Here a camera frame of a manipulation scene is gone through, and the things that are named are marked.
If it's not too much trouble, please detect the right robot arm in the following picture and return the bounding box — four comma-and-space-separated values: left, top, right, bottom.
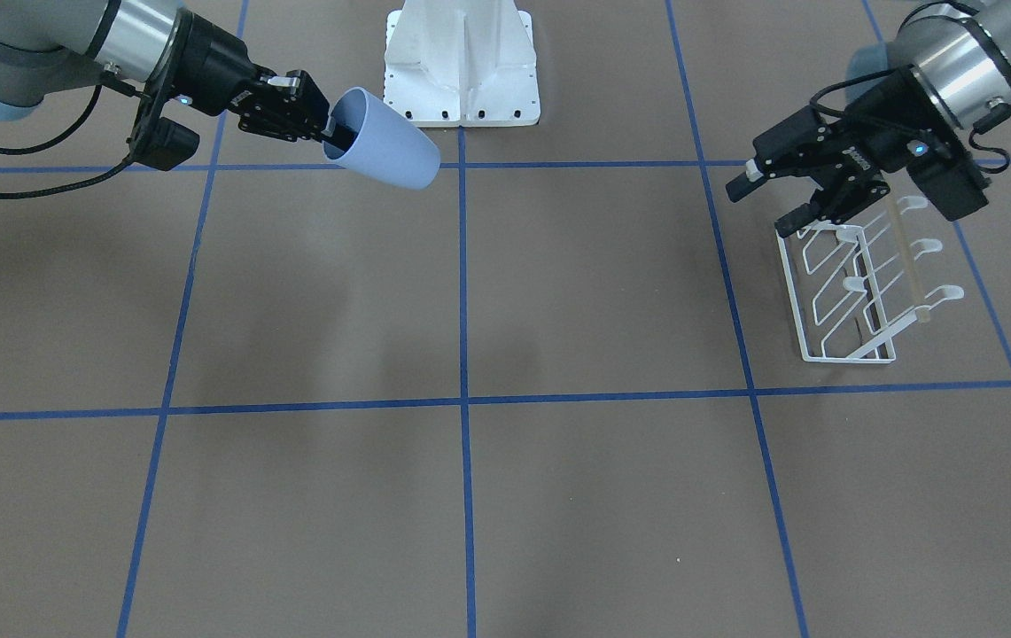
0, 1, 358, 161

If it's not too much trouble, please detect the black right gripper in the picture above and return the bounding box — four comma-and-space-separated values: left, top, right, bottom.
173, 11, 355, 150

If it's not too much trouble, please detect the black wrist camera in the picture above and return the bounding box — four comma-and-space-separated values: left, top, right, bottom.
907, 146, 990, 222
126, 92, 200, 171

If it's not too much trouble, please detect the light blue plastic cup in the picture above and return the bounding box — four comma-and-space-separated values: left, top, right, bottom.
323, 86, 440, 190

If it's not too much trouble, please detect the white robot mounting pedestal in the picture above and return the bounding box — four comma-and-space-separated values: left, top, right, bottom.
381, 1, 541, 127

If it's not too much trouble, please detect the white wire cup holder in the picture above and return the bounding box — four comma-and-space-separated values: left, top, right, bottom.
777, 195, 966, 364

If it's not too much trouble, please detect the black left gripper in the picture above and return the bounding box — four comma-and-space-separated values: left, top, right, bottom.
727, 69, 969, 237

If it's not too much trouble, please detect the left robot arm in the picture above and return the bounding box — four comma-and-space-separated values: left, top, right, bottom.
727, 1, 1011, 237

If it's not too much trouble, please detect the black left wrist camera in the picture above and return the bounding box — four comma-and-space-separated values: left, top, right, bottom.
907, 146, 990, 222

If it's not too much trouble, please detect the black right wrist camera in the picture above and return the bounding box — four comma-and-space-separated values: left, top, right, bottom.
126, 92, 200, 171

